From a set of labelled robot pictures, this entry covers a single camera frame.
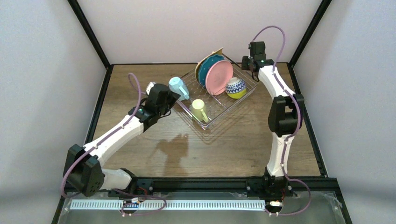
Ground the light blue mug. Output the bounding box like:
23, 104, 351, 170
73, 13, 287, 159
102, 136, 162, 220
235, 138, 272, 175
168, 77, 190, 101

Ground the lime green bowl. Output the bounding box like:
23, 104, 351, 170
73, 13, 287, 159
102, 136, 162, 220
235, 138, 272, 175
225, 77, 247, 99

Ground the bamboo pattern square plate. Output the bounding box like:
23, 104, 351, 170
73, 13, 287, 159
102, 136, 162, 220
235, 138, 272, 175
194, 47, 223, 81

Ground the pale green mug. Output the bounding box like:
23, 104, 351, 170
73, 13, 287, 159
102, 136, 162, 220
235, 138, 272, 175
190, 99, 209, 123

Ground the pink round plate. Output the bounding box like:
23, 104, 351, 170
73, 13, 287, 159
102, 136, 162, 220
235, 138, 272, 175
205, 60, 233, 96

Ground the metal wire dish rack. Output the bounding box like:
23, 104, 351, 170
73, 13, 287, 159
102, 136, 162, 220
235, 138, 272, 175
175, 54, 258, 130

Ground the teal polka dot plate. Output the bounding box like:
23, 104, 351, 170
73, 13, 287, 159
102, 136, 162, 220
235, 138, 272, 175
199, 55, 224, 87

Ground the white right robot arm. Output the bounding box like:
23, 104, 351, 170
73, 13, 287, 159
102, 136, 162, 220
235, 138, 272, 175
241, 41, 304, 189

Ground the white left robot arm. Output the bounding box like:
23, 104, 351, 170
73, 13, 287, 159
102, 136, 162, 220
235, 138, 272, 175
61, 83, 180, 197

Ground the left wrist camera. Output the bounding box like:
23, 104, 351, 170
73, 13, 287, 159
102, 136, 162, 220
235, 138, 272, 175
146, 82, 156, 96

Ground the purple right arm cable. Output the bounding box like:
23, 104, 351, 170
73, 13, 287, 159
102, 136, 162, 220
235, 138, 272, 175
250, 25, 312, 217

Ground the white slotted cable duct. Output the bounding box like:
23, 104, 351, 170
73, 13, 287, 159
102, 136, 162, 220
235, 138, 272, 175
67, 199, 266, 211

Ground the black aluminium frame rail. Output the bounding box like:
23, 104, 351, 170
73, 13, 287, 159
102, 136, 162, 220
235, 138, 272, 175
52, 177, 351, 224

